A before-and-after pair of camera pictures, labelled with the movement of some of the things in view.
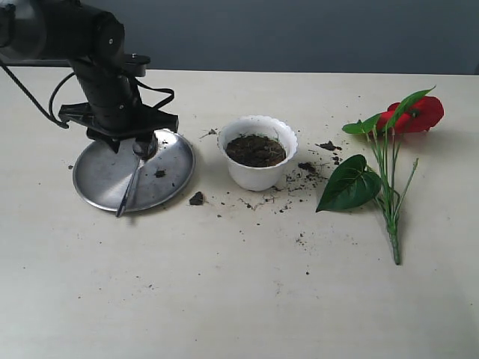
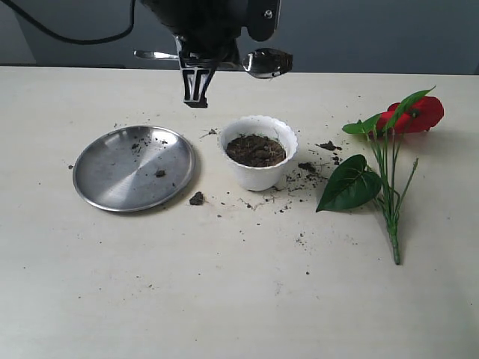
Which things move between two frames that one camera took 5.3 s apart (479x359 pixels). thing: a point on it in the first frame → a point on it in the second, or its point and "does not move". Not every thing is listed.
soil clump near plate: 197,199 does not move
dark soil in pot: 255,150 does not move
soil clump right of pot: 307,166 does not move
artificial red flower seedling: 355,184 does not move
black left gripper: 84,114 → 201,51
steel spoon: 143,149 → 262,63
